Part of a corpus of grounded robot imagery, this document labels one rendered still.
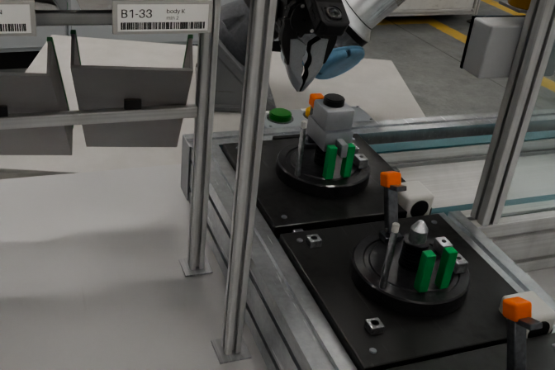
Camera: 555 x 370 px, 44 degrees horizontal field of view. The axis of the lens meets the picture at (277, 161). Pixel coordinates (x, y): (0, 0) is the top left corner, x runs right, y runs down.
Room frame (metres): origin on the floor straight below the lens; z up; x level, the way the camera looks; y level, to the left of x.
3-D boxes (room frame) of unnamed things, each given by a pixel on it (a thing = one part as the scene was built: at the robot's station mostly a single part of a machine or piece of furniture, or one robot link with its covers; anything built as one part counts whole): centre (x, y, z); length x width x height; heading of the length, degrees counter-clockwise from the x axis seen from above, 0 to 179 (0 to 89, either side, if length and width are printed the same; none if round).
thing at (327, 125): (0.89, -0.07, 1.06); 0.08 x 0.04 x 0.07; 25
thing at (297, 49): (1.01, 0.00, 1.10); 0.06 x 0.03 x 0.09; 24
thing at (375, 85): (1.39, 0.13, 0.84); 0.90 x 0.70 x 0.03; 97
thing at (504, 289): (0.67, -0.17, 1.01); 0.24 x 0.24 x 0.13; 24
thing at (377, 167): (0.90, -0.07, 0.96); 0.24 x 0.24 x 0.02; 24
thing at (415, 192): (0.85, -0.20, 0.97); 0.05 x 0.05 x 0.04; 24
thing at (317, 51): (1.02, -0.03, 1.10); 0.06 x 0.03 x 0.09; 24
